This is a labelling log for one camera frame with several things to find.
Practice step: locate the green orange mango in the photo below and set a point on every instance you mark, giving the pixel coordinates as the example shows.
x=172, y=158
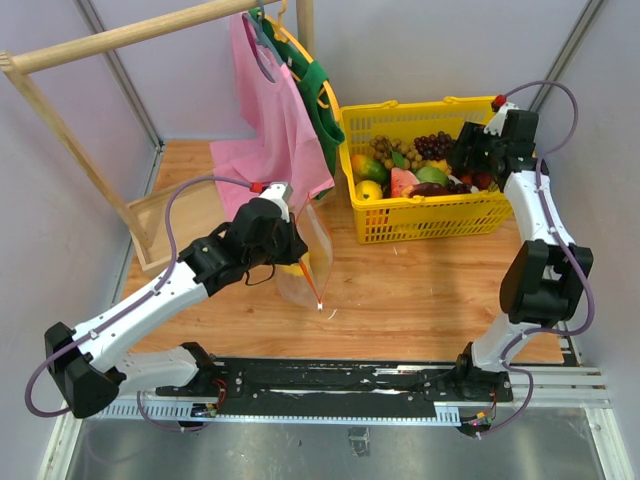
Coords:
x=367, y=168

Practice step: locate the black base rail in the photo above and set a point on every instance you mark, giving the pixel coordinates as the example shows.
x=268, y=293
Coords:
x=335, y=390

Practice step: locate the dark purple grape bunch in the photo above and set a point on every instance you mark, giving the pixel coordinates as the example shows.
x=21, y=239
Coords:
x=434, y=146

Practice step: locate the green shirt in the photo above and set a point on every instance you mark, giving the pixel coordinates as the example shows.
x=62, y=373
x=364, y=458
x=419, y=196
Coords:
x=308, y=79

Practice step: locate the purple sweet potato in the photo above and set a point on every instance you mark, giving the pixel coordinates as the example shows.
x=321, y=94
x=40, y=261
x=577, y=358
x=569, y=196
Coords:
x=426, y=189

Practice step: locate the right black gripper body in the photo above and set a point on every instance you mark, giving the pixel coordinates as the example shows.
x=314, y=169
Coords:
x=484, y=148

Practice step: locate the clear zip top bag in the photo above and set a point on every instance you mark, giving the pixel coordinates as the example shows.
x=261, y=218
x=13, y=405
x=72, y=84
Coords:
x=308, y=291

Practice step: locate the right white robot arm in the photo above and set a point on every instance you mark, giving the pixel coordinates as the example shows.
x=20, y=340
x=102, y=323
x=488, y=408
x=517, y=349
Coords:
x=546, y=279

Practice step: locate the green guava fruit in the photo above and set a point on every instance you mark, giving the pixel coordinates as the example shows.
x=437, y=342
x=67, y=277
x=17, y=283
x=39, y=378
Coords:
x=428, y=174

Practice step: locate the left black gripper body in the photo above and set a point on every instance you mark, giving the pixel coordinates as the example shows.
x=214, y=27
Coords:
x=282, y=248

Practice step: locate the yellow lemon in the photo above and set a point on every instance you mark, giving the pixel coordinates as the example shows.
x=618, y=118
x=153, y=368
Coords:
x=300, y=269
x=368, y=190

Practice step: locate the grey hanger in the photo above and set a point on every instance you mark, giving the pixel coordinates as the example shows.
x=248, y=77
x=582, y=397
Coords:
x=266, y=54

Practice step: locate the yellow hanger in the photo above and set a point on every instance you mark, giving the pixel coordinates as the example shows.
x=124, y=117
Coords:
x=327, y=98

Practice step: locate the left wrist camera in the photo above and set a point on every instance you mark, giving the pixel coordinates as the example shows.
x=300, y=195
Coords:
x=273, y=202

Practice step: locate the pink shirt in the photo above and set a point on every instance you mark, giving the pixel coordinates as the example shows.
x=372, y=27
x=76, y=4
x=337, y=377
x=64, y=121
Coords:
x=285, y=147

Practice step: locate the wooden clothes rack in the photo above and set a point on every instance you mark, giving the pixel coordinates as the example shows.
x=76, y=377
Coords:
x=147, y=115

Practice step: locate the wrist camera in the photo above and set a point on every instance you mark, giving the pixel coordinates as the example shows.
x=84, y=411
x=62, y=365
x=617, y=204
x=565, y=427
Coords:
x=501, y=107
x=273, y=202

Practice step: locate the brown longan bunch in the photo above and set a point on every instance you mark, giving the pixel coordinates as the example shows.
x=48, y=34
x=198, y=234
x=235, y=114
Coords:
x=396, y=153

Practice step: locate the watermelon slice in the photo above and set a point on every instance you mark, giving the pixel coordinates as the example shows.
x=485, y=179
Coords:
x=402, y=183

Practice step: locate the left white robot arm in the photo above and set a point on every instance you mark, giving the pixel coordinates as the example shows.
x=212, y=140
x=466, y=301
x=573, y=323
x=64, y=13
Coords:
x=90, y=364

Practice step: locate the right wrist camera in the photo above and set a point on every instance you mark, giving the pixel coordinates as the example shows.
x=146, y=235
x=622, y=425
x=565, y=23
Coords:
x=501, y=107

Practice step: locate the yellow plastic basket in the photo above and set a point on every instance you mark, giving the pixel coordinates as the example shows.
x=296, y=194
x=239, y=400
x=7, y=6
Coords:
x=475, y=205

